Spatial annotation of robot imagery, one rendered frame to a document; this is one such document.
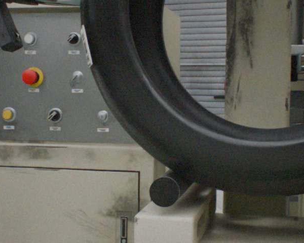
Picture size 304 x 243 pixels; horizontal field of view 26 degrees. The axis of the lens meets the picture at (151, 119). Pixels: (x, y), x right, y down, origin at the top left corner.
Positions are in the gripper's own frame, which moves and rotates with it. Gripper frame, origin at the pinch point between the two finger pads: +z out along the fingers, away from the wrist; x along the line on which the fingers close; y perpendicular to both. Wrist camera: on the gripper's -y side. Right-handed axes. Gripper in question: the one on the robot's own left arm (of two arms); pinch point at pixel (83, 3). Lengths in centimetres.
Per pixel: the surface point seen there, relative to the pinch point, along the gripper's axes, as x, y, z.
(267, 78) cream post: 25.2, -8.6, 31.3
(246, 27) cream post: 25.2, 0.9, 25.9
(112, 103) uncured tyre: -9.2, -15.6, 9.4
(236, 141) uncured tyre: -12.4, -18.5, 28.9
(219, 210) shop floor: 445, -119, -3
